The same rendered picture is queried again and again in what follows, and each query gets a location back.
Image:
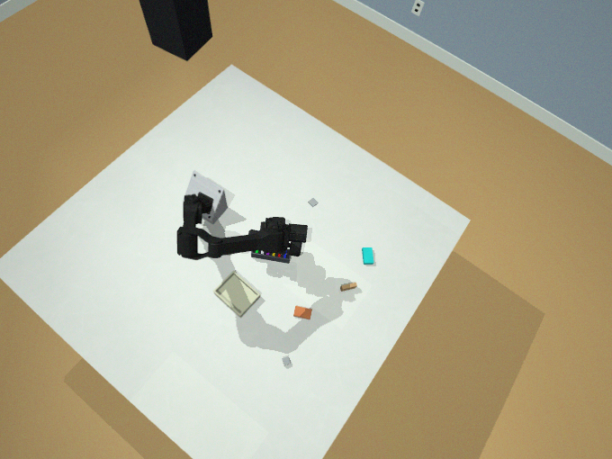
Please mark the beige rectangular tray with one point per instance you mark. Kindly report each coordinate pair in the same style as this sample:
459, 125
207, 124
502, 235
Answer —
237, 294

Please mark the small teal block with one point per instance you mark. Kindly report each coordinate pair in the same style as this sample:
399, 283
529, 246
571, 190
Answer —
368, 256

